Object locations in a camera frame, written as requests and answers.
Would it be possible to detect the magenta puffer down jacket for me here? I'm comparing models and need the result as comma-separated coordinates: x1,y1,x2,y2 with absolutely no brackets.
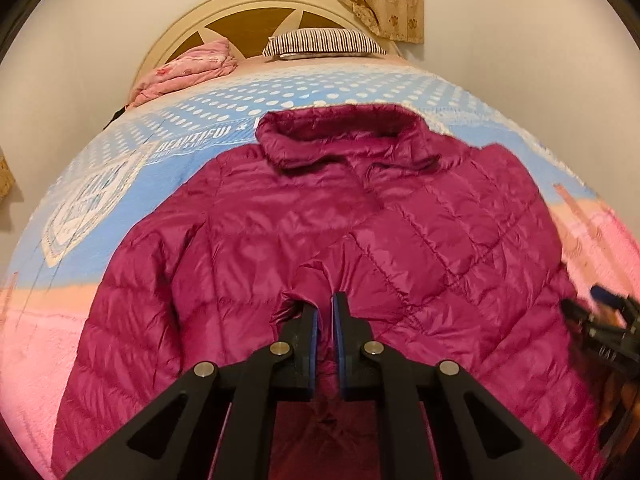
51,105,603,479

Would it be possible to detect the pink and blue bedspread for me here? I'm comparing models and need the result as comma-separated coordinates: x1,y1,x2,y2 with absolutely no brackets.
1,57,639,478

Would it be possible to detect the beige side curtain left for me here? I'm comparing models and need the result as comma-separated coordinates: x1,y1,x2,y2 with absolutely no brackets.
0,153,15,200

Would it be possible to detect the folded pink blanket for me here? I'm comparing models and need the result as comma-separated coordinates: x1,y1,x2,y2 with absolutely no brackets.
125,38,238,110

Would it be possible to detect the striped pillow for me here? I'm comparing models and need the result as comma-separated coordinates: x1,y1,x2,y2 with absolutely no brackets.
262,28,386,60

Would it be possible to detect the cream wooden headboard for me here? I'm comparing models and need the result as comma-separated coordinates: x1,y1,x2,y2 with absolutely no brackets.
130,0,404,97

